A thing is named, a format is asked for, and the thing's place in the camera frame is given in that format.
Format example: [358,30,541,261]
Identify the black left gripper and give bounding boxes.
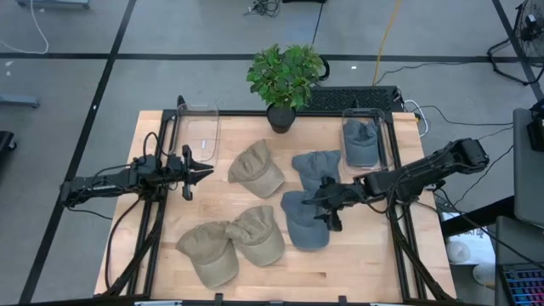
[165,144,216,202]

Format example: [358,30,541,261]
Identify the yellow hanging cable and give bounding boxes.
[371,0,403,86]

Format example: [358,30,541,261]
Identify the black floor fan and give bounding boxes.
[487,0,544,86]

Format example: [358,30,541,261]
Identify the green leafy small tree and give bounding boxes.
[246,42,325,111]

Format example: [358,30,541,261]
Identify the white looped cable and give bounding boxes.
[402,99,431,138]

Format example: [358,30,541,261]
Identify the clear plastic bin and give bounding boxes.
[172,101,221,169]
[339,107,394,176]

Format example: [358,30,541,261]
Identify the grey-blue baseball cap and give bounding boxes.
[342,118,380,168]
[291,149,343,193]
[280,190,332,251]

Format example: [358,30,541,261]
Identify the white floor cable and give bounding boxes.
[0,0,50,55]

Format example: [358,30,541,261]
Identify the white round cup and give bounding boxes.
[473,263,496,289]
[445,240,472,265]

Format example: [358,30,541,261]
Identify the grey side table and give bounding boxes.
[512,108,544,227]

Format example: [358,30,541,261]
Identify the black aluminium table frame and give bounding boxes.
[101,95,456,305]

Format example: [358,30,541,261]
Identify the black cable bundle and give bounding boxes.
[243,0,282,18]

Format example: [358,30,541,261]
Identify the black hanging cable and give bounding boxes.
[311,0,326,46]

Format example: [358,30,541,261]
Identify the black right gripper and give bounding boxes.
[301,175,369,233]

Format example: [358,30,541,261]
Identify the black perforated computer case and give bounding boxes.
[303,86,405,114]

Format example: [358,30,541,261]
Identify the beige baseball cap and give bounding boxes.
[175,220,240,290]
[227,139,286,200]
[224,205,286,268]

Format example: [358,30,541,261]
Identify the black plant pot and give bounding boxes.
[266,104,298,135]

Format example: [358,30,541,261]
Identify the laptop with rainbow keyboard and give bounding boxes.
[494,215,544,306]

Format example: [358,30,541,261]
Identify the grey furniture foot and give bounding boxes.
[16,0,91,10]
[0,93,42,109]

